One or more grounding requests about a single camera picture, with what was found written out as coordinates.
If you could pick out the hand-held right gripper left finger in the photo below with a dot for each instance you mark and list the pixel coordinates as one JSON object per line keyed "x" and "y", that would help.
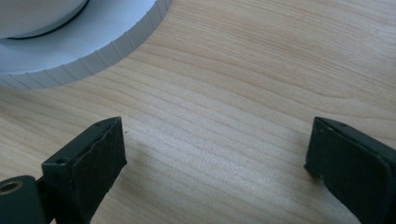
{"x": 87, "y": 177}

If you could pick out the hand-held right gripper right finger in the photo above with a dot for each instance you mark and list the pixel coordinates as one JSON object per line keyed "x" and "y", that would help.
{"x": 351, "y": 168}

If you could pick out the white round ribbed base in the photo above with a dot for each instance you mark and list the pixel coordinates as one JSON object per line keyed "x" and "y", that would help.
{"x": 102, "y": 46}

